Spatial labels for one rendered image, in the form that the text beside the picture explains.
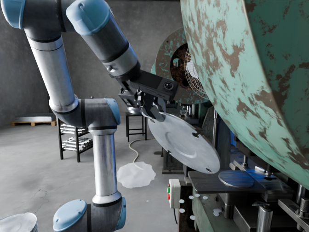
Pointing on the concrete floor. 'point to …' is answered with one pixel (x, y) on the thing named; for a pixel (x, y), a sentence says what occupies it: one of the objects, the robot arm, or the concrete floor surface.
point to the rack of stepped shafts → (76, 144)
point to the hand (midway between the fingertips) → (163, 117)
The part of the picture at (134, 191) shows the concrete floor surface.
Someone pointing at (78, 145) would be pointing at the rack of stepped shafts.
